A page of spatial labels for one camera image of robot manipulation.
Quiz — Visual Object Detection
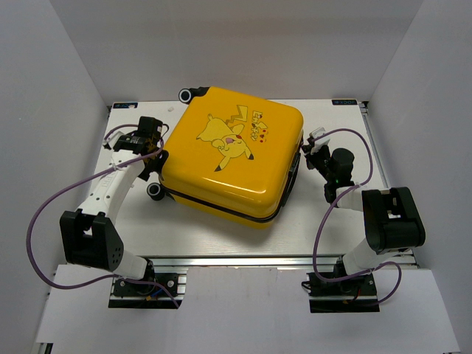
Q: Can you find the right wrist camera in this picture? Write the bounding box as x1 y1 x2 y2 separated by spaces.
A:
307 127 330 155

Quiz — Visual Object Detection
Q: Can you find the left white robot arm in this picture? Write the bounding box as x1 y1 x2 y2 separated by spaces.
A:
60 116 165 294

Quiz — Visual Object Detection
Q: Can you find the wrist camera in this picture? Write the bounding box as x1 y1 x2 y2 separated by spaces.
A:
307 127 330 155
103 132 120 150

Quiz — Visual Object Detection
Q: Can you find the blue table label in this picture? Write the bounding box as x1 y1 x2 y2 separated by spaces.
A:
112 102 138 109
331 99 358 105

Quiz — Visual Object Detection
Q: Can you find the left blue table label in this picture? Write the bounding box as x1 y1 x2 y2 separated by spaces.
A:
112 102 138 109

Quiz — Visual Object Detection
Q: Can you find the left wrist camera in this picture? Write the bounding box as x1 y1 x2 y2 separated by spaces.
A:
103 132 120 150

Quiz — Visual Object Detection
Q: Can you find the right blue table label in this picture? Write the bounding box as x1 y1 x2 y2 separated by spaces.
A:
331 99 358 105

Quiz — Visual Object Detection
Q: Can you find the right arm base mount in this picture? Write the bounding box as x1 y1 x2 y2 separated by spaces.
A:
301 273 380 313

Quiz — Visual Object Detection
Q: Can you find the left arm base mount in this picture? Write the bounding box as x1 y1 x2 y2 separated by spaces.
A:
108 268 187 310

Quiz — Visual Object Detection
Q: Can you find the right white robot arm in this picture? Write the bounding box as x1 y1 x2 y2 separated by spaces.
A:
302 145 426 294

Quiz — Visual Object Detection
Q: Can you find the yellow hard-shell suitcase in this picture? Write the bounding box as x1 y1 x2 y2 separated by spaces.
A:
159 86 304 229

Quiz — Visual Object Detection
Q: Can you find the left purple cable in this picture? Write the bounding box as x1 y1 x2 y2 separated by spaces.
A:
25 124 180 309

